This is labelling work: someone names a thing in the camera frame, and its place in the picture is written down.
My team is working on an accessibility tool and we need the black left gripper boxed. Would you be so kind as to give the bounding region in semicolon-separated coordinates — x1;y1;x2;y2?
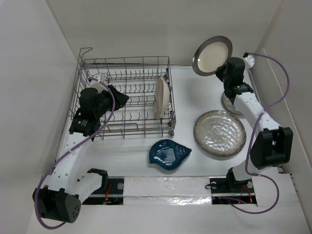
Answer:
94;85;128;118

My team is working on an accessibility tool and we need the brown rimmed cream plate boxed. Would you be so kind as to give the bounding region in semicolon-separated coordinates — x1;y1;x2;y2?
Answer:
192;36;233;76

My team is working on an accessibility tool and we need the grey reindeer plate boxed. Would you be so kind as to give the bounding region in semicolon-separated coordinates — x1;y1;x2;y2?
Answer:
221;93;243;116

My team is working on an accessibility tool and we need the cream divided plate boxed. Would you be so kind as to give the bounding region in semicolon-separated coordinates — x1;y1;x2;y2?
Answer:
154;77;170;119

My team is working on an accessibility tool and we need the speckled brown rimmed plate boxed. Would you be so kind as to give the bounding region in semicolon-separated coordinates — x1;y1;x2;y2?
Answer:
193;110;247;157

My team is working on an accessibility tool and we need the blue leaf shaped dish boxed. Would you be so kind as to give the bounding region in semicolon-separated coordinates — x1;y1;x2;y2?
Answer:
147;139;192;174

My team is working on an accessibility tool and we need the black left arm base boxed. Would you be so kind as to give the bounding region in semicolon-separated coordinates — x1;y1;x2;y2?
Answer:
83;177;124;205

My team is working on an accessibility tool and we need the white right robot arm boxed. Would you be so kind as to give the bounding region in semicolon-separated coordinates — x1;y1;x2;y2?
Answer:
215;58;293;192

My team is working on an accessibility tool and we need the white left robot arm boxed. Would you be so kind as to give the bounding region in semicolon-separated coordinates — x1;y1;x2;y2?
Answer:
33;83;129;230

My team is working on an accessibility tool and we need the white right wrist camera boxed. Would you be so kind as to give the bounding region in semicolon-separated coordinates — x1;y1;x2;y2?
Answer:
243;52;255;69

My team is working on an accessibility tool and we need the grey wire dish rack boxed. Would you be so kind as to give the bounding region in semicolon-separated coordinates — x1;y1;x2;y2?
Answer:
68;47;176;138

